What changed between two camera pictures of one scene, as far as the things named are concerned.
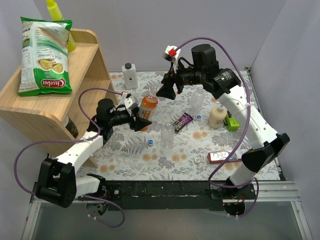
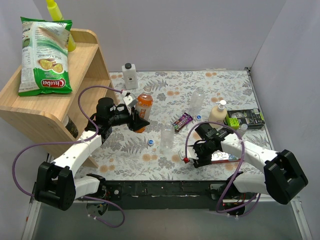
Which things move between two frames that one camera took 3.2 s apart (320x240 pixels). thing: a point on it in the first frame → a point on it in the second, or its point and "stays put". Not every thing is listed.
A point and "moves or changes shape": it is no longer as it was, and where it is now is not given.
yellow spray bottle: (56, 15) stays put
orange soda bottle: (148, 107) moves or changes shape
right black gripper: (172, 81) → (200, 153)
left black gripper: (133, 120) stays put
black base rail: (176, 195) stays put
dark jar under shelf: (70, 126) stays put
